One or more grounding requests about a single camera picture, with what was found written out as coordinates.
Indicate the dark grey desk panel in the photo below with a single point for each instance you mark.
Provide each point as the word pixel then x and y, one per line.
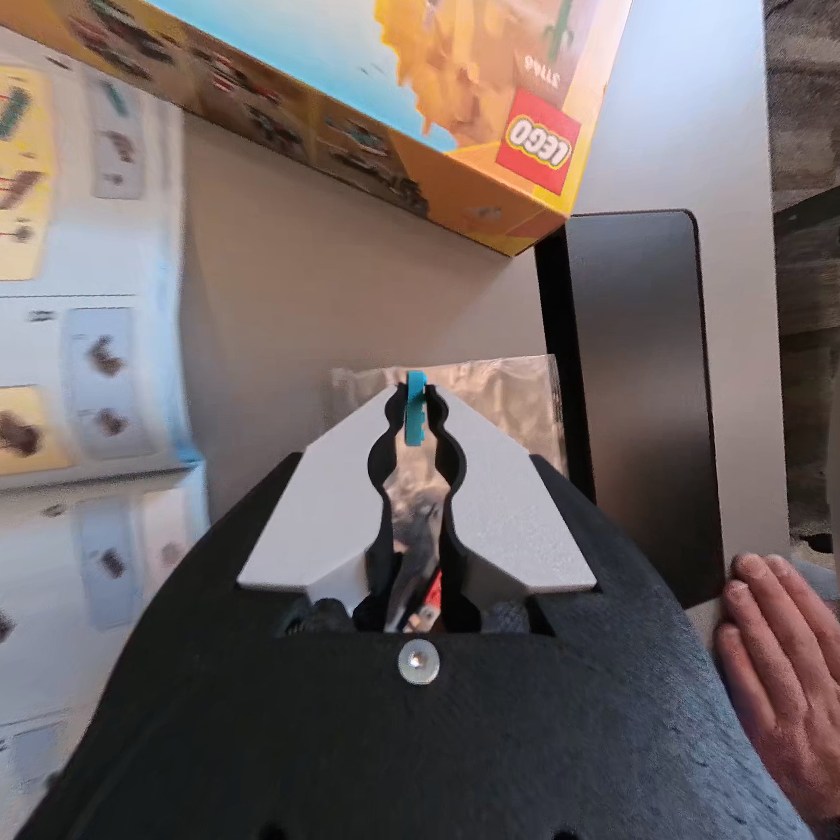
pixel 636 394

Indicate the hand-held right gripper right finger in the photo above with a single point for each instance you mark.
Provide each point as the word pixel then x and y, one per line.
pixel 518 525

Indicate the grey desk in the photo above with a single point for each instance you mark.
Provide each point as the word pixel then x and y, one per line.
pixel 328 295

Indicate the clear plastic bag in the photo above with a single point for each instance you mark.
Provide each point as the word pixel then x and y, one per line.
pixel 512 394

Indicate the instruction booklet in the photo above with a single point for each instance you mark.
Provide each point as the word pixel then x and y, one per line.
pixel 98 328

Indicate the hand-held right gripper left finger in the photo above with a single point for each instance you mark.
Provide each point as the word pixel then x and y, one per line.
pixel 315 525

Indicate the red grey toy plane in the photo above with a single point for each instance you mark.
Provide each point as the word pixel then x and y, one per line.
pixel 430 600

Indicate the teal toy brick plate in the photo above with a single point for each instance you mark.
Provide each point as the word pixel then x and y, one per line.
pixel 415 407

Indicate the yellow toy set box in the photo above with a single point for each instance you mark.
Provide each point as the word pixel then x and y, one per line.
pixel 328 65

